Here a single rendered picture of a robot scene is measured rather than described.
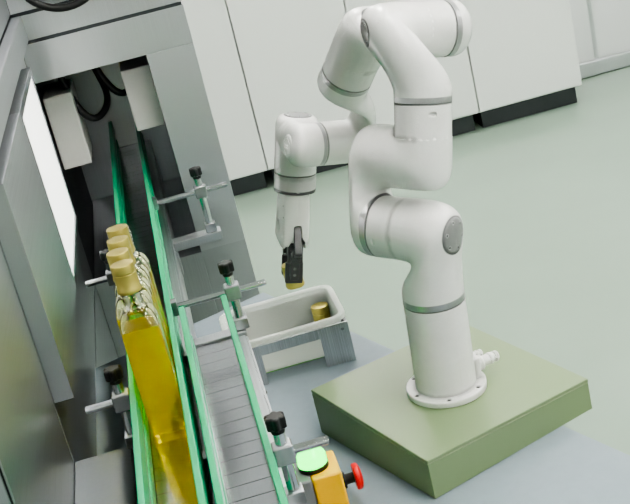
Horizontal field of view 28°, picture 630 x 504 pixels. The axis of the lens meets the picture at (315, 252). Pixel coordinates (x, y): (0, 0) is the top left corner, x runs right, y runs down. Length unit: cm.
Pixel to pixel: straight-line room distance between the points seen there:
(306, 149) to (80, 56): 94
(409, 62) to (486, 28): 417
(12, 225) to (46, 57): 115
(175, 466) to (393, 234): 46
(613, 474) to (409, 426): 31
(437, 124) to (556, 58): 430
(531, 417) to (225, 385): 49
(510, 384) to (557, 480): 21
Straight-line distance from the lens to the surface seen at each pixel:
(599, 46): 666
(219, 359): 211
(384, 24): 181
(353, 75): 198
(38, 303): 184
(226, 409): 194
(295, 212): 220
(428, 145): 181
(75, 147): 307
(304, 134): 210
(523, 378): 199
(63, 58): 291
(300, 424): 212
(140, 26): 290
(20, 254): 181
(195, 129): 295
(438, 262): 183
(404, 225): 183
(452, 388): 193
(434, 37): 186
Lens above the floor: 174
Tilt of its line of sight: 20 degrees down
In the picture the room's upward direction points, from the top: 14 degrees counter-clockwise
